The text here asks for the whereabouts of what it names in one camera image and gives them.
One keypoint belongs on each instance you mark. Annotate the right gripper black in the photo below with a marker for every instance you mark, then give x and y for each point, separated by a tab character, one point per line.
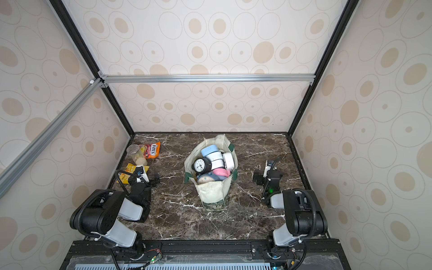
264	179

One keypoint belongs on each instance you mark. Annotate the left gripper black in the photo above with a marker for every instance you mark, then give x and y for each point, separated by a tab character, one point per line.
153	183

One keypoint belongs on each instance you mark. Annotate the white square clock face-down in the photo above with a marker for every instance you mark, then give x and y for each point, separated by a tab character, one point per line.
228	161

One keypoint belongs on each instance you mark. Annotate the pink twin-bell alarm clock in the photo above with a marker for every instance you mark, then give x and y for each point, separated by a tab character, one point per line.
221	172

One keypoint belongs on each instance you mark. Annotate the canvas tote bag green handles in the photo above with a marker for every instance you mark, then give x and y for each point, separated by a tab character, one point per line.
213	195

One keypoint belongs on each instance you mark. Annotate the blue square clock white face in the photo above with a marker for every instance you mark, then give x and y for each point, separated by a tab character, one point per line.
209	150

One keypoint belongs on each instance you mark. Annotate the small black round clock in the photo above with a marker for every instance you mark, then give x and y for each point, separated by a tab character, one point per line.
202	165

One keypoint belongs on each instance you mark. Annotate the small white round clock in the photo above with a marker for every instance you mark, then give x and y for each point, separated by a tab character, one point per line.
216	159

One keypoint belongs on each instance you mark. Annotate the blue round clock beige face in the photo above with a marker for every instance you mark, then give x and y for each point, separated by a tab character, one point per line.
207	177

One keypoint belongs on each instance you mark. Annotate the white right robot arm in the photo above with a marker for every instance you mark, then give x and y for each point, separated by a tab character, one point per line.
304	217

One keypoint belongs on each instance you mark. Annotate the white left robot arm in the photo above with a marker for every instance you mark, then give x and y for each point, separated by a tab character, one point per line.
98	216

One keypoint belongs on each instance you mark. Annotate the yellow chips snack bag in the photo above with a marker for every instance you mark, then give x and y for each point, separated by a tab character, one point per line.
130	172

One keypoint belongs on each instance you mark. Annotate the orange Fox's candy bag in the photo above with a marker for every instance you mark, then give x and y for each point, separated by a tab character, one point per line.
152	150

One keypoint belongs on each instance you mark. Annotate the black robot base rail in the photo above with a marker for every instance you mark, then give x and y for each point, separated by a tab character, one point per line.
315	254

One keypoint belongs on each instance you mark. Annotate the aluminium horizontal back rail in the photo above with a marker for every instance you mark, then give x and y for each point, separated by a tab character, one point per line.
218	78

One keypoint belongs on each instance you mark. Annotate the aluminium left side rail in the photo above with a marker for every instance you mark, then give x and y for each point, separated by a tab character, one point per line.
19	165

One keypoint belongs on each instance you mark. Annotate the black right frame post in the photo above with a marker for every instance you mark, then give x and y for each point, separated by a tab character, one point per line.
337	34

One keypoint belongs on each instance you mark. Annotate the black vertical frame post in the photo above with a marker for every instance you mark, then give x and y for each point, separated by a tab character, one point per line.
73	32

